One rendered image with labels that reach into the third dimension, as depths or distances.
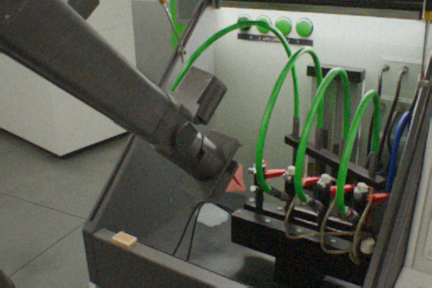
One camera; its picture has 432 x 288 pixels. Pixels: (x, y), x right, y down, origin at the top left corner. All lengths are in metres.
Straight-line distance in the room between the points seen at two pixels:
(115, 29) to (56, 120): 0.89
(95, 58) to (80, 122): 3.58
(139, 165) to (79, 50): 0.88
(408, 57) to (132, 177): 0.74
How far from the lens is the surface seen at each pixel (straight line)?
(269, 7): 1.29
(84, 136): 4.03
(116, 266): 1.17
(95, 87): 0.41
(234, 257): 1.27
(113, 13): 4.02
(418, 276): 1.02
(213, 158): 0.68
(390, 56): 1.22
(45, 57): 0.36
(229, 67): 1.41
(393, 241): 0.93
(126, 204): 1.25
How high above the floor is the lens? 1.58
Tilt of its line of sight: 20 degrees down
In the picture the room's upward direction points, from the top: 1 degrees counter-clockwise
